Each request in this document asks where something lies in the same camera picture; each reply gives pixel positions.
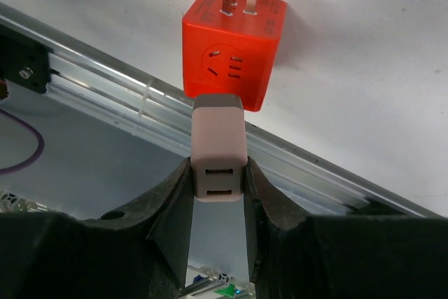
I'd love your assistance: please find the pink plug charger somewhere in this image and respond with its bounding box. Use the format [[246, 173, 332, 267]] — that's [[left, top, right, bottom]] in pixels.
[[190, 94, 248, 202]]

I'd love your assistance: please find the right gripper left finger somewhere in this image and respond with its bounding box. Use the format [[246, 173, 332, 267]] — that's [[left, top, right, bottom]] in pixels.
[[1, 159, 194, 298]]

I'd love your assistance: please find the red cube socket adapter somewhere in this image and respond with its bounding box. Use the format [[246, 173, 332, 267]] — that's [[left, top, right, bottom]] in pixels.
[[181, 0, 287, 112]]

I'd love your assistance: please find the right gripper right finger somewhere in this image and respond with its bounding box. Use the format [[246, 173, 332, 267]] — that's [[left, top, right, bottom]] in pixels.
[[244, 160, 447, 298]]

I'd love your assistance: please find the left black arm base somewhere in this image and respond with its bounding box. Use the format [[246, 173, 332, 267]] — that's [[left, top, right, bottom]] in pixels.
[[1, 25, 50, 95]]

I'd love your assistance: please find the aluminium front rail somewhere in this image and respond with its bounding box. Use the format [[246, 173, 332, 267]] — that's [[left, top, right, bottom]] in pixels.
[[1, 5, 431, 217]]

